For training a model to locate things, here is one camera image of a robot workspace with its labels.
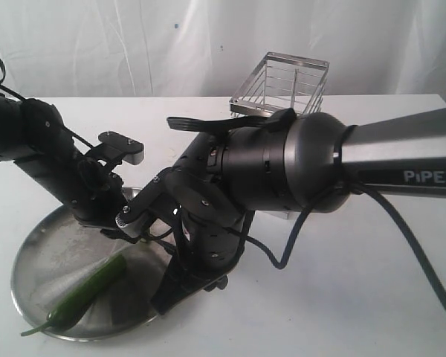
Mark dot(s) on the green cucumber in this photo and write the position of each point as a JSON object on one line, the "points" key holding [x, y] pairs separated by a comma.
{"points": [[71, 307]]}

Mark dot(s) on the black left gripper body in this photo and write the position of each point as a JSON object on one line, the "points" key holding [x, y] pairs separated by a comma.
{"points": [[102, 202]]}

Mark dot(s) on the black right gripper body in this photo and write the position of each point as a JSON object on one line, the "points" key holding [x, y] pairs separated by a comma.
{"points": [[205, 250]]}

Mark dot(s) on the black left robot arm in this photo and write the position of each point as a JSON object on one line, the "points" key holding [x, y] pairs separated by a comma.
{"points": [[34, 137]]}

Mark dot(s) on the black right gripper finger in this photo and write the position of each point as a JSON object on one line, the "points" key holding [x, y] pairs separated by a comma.
{"points": [[179, 283]]}

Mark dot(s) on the round steel plate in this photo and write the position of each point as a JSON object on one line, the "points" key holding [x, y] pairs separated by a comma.
{"points": [[59, 254]]}

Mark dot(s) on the chrome wire utensil rack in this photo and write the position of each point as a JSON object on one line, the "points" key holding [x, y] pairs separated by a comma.
{"points": [[280, 81]]}

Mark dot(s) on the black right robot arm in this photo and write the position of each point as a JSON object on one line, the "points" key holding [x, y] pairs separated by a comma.
{"points": [[286, 162]]}

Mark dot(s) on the white backdrop curtain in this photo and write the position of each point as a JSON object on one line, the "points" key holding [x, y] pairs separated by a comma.
{"points": [[208, 48]]}

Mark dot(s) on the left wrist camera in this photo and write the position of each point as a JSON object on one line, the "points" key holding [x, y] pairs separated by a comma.
{"points": [[114, 149]]}

